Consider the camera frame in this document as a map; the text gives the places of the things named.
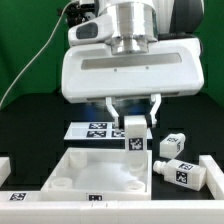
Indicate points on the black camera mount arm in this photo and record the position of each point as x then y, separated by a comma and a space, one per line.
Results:
77, 13

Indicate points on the white left wall block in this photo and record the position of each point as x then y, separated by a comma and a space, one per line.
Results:
5, 169

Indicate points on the white front wall rail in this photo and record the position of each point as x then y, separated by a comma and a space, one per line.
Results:
145, 212

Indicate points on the white right wall block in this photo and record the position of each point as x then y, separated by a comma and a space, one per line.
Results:
214, 176

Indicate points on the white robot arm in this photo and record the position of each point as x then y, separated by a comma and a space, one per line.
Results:
132, 49

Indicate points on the white square tabletop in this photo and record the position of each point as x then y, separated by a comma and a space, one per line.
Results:
88, 174

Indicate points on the white wall block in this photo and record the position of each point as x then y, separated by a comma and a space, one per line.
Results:
5, 169
214, 176

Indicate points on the white fiducial marker sheet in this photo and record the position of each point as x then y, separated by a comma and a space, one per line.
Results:
93, 130

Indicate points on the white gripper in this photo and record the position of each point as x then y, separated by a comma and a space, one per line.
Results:
169, 68

